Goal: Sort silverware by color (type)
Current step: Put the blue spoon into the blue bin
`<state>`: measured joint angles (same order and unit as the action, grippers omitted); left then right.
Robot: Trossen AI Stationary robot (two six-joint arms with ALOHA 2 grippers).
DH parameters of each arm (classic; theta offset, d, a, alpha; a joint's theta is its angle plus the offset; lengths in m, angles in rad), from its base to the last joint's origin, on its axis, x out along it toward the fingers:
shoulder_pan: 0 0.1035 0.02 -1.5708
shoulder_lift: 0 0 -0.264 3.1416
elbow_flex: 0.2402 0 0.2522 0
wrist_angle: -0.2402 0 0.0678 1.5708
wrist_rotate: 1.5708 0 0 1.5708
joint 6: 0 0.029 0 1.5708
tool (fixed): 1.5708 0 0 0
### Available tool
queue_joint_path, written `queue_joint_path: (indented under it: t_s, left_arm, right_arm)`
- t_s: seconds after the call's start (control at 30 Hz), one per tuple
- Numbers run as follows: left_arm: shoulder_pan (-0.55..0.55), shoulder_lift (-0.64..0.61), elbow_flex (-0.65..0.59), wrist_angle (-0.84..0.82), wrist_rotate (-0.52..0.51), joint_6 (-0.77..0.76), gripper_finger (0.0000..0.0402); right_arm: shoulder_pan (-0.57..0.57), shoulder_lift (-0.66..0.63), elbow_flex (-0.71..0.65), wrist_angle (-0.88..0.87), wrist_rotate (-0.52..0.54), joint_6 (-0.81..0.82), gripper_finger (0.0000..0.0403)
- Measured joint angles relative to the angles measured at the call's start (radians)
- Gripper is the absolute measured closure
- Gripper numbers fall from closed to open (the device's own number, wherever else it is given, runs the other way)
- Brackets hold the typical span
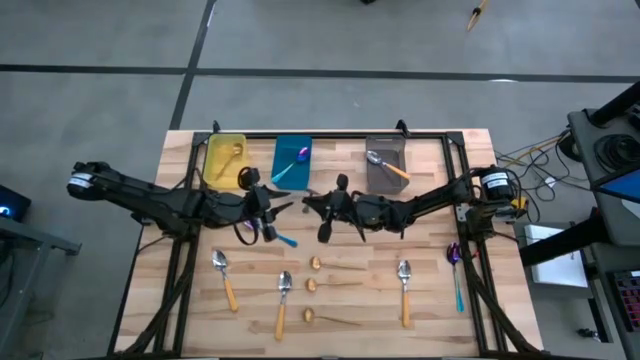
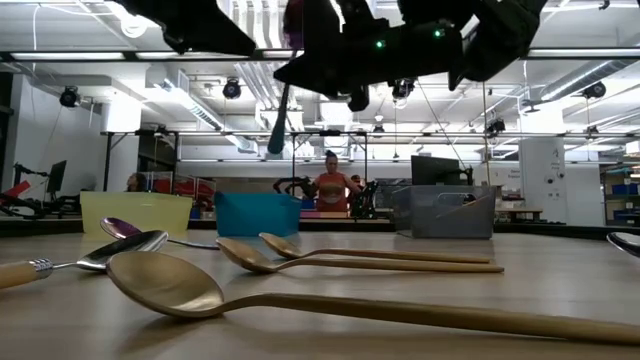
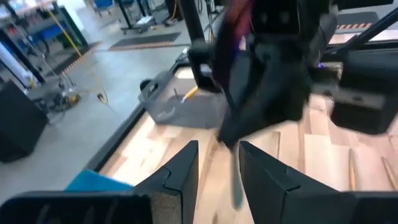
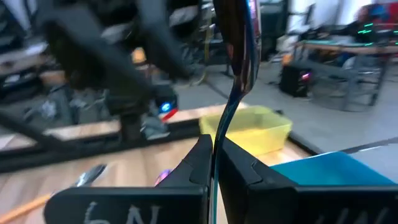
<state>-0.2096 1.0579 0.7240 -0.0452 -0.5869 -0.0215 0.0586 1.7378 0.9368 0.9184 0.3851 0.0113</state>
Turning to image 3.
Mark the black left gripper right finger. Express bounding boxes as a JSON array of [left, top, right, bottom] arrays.
[[239, 141, 341, 224]]

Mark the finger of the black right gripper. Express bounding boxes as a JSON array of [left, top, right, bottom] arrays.
[[214, 30, 249, 147], [223, 55, 312, 147]]

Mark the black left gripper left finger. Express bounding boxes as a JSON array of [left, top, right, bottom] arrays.
[[133, 140, 199, 224]]

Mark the silver spoon with wooden handle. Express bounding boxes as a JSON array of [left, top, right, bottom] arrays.
[[180, 86, 200, 105]]

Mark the grey plastic bin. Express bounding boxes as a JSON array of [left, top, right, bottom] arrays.
[[137, 66, 233, 130]]

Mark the black cylindrical tower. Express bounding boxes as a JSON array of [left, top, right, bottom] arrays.
[[178, 0, 206, 44]]

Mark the blue plastic bin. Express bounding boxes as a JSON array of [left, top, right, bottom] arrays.
[[64, 169, 135, 192]]

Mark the wide black striped floor mat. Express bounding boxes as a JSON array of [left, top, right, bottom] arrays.
[[108, 32, 183, 52]]

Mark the black background desk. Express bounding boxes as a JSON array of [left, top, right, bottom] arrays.
[[114, 0, 158, 35]]

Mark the narrow black striped floor mat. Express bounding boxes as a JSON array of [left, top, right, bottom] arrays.
[[45, 40, 103, 77]]

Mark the green cabinet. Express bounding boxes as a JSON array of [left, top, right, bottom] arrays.
[[57, 5, 90, 48]]

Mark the large black computer tower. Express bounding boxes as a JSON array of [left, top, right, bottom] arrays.
[[0, 80, 50, 163]]

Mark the white roll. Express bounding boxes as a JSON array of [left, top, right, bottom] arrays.
[[0, 42, 39, 88]]

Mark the black-legged wooden desk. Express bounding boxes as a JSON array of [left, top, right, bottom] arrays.
[[0, 6, 68, 85]]

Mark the gold long-handled spoon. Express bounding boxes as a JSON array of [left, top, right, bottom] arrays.
[[381, 156, 398, 191], [347, 148, 357, 191]]

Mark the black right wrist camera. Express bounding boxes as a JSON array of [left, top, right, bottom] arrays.
[[251, 0, 312, 35]]

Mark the black aluminium table frame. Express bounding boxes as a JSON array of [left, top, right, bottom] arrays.
[[85, 40, 398, 174]]

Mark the black frame clamp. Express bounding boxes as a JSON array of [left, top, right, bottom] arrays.
[[139, 79, 153, 93]]

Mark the cable bundle with power strip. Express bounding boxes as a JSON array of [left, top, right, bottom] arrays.
[[46, 90, 81, 113]]

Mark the yellow floor cable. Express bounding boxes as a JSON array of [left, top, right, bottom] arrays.
[[45, 6, 109, 105]]

